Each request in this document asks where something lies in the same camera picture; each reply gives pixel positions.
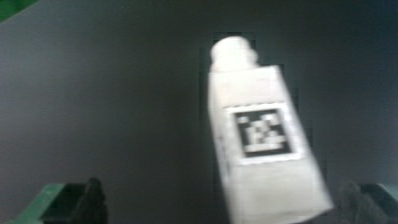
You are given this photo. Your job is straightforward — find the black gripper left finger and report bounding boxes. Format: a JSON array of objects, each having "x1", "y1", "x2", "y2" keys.
[{"x1": 20, "y1": 177, "x2": 111, "y2": 224}]

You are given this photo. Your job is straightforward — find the white leg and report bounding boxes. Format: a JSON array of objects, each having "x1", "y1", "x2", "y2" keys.
[{"x1": 209, "y1": 36, "x2": 333, "y2": 224}]

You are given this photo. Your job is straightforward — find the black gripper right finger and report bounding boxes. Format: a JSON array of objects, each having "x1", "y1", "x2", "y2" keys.
[{"x1": 338, "y1": 182, "x2": 398, "y2": 224}]

